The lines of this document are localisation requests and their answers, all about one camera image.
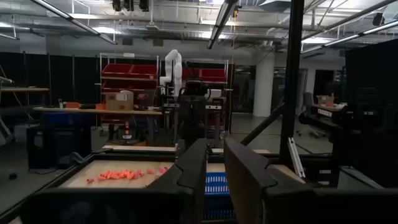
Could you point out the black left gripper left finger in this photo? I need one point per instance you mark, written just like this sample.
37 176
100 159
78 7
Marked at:
194 168

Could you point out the red storage bin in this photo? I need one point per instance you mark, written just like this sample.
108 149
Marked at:
130 86
213 74
116 70
143 71

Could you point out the white round column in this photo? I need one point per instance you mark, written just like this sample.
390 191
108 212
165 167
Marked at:
264 87

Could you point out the small coral crayon piece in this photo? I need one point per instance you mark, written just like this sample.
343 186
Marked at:
90 180
150 171
116 175
101 178
163 170
124 174
109 175
140 173
132 175

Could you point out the blue plastic basket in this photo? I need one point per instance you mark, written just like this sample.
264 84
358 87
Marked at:
216 183

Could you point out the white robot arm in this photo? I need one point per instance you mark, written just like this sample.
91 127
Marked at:
172 71

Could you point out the black partition curtain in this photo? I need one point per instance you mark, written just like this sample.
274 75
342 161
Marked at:
62 77

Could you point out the silver angle bracket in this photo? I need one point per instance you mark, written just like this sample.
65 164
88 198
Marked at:
296 157

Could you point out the wooden workbench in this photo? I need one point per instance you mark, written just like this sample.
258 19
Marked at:
93 110

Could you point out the long ceiling light strip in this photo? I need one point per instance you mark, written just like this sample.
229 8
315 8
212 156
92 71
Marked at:
88 28
222 18
342 39

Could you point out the wooden desk top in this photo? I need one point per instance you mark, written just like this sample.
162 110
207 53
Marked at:
25 90

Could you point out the dark upright machine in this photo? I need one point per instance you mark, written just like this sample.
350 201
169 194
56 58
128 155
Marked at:
192 112

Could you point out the gray office chair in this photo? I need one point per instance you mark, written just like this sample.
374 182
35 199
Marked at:
308 102

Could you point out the black box cabinet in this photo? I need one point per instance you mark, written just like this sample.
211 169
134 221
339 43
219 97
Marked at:
59 146

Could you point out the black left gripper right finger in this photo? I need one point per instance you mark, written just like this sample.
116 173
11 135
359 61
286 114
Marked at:
245 177

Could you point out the small cardboard box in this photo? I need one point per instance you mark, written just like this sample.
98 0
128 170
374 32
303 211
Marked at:
325 100

